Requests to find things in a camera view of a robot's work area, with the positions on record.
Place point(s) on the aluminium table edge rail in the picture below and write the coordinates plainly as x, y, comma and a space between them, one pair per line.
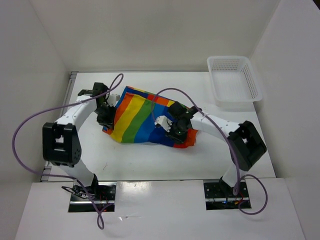
48, 167

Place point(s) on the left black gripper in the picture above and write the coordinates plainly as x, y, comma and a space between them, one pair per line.
109, 121

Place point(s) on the white plastic basket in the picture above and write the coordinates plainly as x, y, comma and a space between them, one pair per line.
234, 81

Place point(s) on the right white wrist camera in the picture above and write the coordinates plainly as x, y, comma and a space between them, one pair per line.
164, 122

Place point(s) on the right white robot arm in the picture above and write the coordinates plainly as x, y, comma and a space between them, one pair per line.
244, 141

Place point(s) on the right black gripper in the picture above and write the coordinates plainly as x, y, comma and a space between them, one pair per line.
178, 139

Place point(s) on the rainbow striped shorts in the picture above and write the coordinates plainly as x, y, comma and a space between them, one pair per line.
133, 122

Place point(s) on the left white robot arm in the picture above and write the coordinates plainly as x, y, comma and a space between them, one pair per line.
60, 140

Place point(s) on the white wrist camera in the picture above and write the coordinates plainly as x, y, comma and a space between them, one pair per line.
113, 99
164, 122

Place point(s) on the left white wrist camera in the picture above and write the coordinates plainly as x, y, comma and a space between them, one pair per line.
113, 99

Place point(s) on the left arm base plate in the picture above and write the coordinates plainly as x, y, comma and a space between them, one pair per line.
104, 200

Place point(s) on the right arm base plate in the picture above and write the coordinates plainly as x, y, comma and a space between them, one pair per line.
219, 197

